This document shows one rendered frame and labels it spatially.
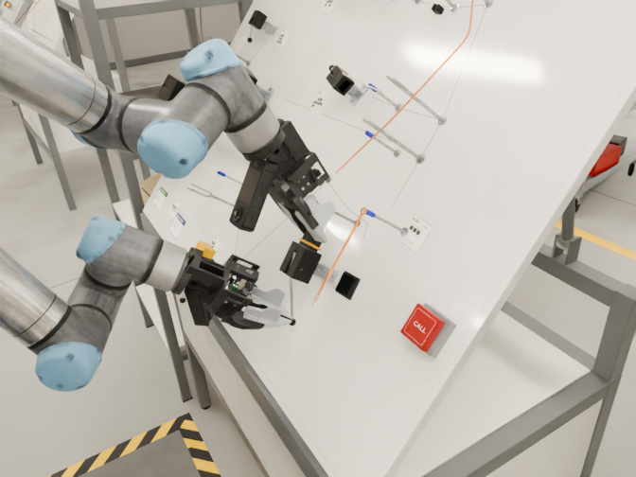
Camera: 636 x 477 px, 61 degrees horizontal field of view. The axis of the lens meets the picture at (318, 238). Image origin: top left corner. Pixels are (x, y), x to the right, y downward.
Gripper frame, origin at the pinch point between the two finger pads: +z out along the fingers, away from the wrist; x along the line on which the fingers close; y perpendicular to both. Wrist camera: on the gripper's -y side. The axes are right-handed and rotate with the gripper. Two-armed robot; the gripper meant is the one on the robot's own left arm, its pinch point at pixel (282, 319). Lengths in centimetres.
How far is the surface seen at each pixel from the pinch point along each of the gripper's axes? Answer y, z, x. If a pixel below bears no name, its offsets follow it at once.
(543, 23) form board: 54, 11, 30
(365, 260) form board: 15.0, 6.9, 7.3
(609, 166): -38, 219, 218
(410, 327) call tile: 23.3, 9.6, -8.7
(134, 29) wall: -424, -114, 634
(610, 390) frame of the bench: 17, 65, 2
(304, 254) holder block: 11.4, -3.0, 6.1
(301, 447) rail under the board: -3.9, 8.6, -19.0
